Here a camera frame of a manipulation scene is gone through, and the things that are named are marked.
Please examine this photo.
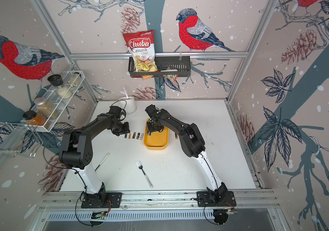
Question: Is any clear acrylic spice rack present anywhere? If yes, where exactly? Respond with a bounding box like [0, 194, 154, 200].
[20, 70, 85, 132]

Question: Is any silver spoon white handle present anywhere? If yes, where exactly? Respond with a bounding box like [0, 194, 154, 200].
[95, 153, 110, 171]

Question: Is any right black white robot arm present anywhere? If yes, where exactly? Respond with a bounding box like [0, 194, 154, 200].
[145, 105, 229, 205]

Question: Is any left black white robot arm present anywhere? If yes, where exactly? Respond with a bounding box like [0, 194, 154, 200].
[59, 106, 130, 208]

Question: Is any red cassava chips bag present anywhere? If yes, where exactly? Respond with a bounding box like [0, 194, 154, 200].
[123, 30, 158, 73]

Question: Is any silver lid spice jar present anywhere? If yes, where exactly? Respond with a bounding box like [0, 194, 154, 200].
[34, 97, 59, 119]

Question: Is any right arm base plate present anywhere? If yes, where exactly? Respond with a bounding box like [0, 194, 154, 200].
[196, 191, 237, 207]

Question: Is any red spice jar black lid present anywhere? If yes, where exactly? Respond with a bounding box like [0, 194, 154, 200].
[23, 110, 50, 128]

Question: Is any yellow plastic storage box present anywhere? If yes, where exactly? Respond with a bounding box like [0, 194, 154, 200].
[144, 125, 169, 151]

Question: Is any black wall basket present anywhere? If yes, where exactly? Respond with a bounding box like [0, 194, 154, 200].
[128, 56, 191, 78]

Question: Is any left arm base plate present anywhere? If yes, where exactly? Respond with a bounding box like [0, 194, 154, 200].
[81, 192, 123, 209]

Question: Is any wire rack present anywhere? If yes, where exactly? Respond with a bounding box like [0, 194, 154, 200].
[0, 123, 43, 158]

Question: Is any small clear spice jar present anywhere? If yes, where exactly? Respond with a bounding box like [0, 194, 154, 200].
[67, 72, 81, 88]

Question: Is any silver metal fork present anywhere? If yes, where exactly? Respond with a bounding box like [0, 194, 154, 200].
[136, 161, 154, 189]

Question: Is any white ceramic cup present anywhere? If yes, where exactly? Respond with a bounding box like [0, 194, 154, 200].
[118, 96, 136, 115]

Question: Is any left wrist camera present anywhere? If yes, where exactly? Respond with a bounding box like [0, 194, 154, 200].
[109, 106, 126, 120]

